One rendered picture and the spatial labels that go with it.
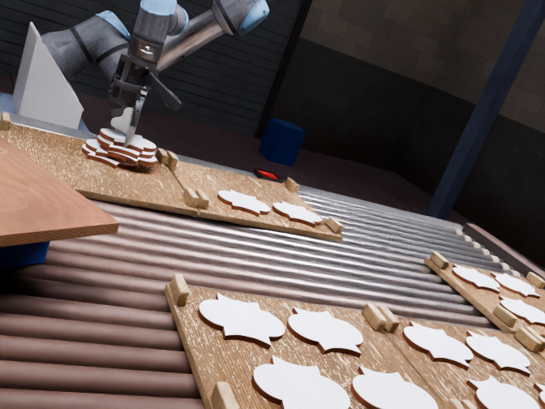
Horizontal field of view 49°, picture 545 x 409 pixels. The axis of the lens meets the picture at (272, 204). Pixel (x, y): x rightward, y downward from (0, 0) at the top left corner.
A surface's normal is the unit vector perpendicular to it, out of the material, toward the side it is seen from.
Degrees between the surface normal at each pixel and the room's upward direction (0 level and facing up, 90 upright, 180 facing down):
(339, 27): 90
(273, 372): 0
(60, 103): 90
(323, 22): 90
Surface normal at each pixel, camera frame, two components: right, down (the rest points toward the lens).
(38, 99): 0.41, 0.42
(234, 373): 0.35, -0.89
